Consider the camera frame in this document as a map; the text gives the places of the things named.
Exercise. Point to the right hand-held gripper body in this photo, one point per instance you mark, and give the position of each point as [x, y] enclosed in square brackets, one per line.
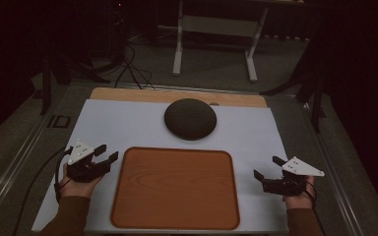
[285, 187]

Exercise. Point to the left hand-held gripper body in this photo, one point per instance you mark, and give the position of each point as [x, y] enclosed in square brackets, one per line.
[84, 170]

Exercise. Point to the person's right hand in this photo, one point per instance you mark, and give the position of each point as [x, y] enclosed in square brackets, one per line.
[300, 201]

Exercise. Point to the person's left hand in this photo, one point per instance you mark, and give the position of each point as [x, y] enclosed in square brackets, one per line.
[75, 189]

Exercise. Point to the white table mat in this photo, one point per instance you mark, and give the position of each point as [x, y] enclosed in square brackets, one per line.
[131, 128]

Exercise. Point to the black floor socket box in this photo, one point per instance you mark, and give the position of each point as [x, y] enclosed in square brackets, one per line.
[59, 121]

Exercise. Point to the brown wooden tray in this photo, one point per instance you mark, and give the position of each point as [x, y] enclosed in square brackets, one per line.
[177, 190]

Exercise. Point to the black stand legs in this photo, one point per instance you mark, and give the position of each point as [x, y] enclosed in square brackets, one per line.
[47, 82]
[315, 98]

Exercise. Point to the white metal stand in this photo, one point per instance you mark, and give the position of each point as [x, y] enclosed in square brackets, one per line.
[218, 25]

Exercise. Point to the metal floor rail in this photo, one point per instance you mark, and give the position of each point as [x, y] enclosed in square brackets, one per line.
[10, 177]
[334, 170]

